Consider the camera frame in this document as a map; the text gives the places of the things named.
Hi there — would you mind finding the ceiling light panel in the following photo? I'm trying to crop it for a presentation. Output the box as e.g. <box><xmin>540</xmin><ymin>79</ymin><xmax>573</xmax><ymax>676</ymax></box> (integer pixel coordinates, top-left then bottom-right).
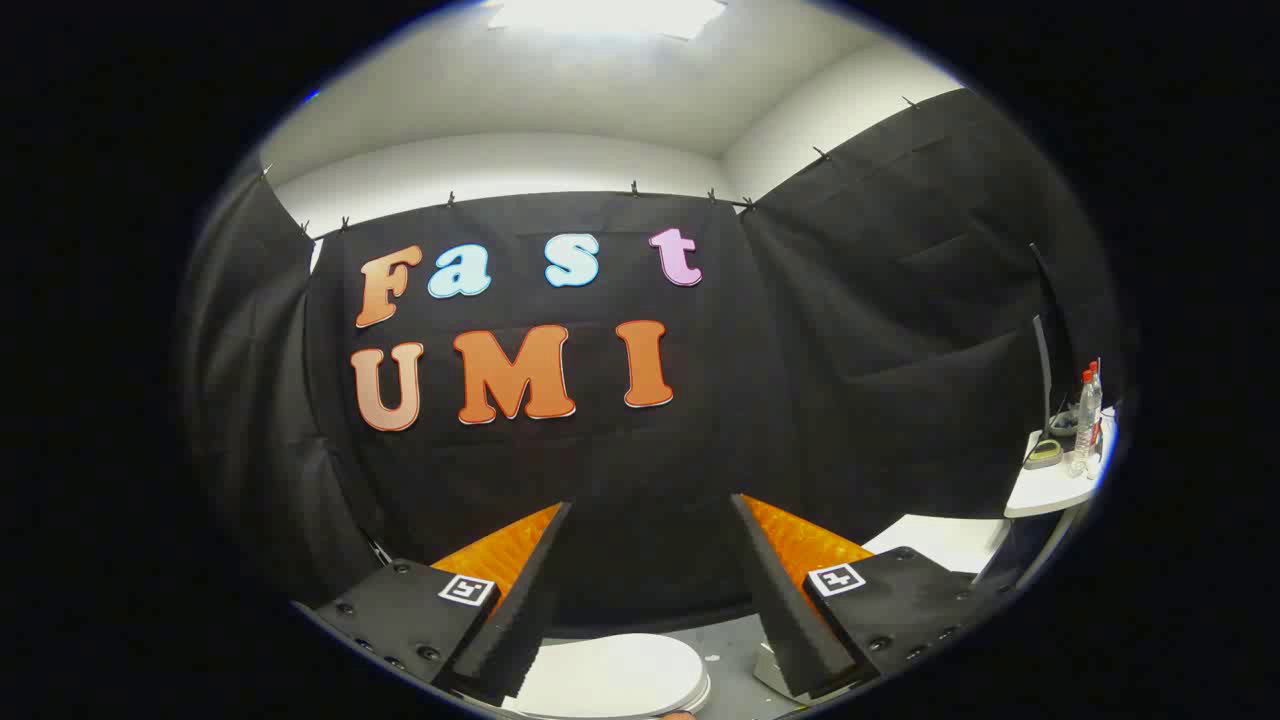
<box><xmin>488</xmin><ymin>0</ymin><xmax>728</xmax><ymax>41</ymax></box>

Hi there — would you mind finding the black backdrop cloth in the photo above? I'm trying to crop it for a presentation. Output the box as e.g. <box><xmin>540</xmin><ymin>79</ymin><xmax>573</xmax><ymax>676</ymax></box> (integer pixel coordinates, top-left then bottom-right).
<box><xmin>180</xmin><ymin>88</ymin><xmax>1126</xmax><ymax>641</ymax></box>

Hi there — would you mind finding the clear plastic water bottle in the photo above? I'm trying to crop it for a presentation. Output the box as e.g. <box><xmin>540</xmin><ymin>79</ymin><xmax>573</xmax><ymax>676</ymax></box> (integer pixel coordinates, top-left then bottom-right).
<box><xmin>1068</xmin><ymin>368</ymin><xmax>1103</xmax><ymax>479</ymax></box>

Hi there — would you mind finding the white ribbed cabinet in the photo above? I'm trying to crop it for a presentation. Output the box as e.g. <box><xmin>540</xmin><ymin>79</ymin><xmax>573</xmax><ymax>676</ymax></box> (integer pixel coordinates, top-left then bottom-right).
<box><xmin>752</xmin><ymin>515</ymin><xmax>1011</xmax><ymax>701</ymax></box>

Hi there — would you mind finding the white side table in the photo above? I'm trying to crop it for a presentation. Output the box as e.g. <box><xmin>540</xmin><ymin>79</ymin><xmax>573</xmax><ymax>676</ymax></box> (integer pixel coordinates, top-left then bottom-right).
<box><xmin>1005</xmin><ymin>430</ymin><xmax>1113</xmax><ymax>571</ymax></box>

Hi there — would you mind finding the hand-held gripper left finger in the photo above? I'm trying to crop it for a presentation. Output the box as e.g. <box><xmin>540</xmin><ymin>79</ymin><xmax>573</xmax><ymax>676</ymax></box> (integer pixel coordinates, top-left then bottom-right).
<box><xmin>290</xmin><ymin>502</ymin><xmax>573</xmax><ymax>707</ymax></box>

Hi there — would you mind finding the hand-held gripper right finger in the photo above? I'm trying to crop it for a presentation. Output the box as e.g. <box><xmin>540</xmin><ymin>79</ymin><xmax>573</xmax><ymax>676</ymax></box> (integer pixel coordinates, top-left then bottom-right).
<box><xmin>730</xmin><ymin>493</ymin><xmax>1019</xmax><ymax>701</ymax></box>

